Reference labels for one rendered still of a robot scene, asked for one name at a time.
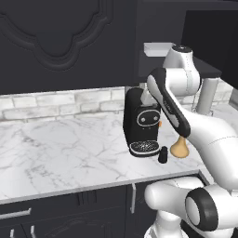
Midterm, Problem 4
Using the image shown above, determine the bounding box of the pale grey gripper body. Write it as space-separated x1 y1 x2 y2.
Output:
140 87 158 106

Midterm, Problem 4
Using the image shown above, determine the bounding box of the small black shaker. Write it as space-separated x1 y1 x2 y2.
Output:
157 146 169 165

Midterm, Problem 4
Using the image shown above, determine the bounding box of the tan oil and vinegar bottle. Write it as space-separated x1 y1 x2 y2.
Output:
169 136 190 159

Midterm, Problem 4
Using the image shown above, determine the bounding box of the dark flat cabinet door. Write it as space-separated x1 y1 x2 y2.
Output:
180 10 238 91

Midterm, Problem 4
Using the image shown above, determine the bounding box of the dark ornate cabinet door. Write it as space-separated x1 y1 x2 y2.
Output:
0 0 138 95

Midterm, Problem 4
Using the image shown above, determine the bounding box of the dark base cabinet door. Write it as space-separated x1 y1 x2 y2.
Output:
126 180 162 238
0 225 23 238
21 205 128 238

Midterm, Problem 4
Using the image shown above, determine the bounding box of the black coffee machine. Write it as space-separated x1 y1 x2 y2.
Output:
123 87 163 158

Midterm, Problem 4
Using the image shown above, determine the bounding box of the pale grey flat box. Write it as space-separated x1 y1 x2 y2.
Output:
143 42 177 59

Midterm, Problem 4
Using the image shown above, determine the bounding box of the grey paper towel roll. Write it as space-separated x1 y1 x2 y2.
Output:
196 77 219 116

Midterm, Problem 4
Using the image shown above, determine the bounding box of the dark drawer front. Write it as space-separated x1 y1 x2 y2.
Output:
0 189 128 229

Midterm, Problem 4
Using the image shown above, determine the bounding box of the dark open wall cabinet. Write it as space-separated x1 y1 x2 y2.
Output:
136 0 223 86

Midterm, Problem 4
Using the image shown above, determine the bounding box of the silver drawer handle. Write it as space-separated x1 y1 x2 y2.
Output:
0 207 33 220

